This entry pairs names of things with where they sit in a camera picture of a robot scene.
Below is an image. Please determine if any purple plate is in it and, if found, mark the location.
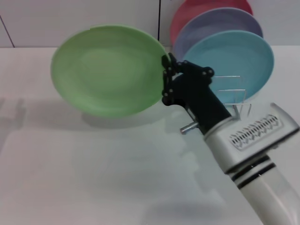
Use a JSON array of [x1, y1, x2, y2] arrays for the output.
[[174, 7, 263, 57]]

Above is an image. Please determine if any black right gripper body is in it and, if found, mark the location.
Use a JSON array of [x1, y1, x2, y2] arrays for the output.
[[172, 72, 233, 135]]

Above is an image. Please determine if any red plate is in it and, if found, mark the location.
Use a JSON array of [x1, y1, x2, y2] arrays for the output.
[[170, 0, 254, 46]]

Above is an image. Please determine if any metal wire plate rack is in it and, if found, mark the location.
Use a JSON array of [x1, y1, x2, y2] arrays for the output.
[[210, 75, 253, 120]]

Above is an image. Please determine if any light blue plate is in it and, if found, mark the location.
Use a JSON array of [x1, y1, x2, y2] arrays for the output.
[[181, 30, 275, 100]]

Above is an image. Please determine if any right wrist cable with plug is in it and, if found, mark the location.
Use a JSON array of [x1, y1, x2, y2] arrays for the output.
[[180, 122, 200, 135]]

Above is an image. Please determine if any green plate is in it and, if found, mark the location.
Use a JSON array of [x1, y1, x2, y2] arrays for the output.
[[50, 24, 171, 118]]

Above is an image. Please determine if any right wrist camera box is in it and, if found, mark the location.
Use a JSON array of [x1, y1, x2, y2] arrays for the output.
[[203, 102, 300, 174]]

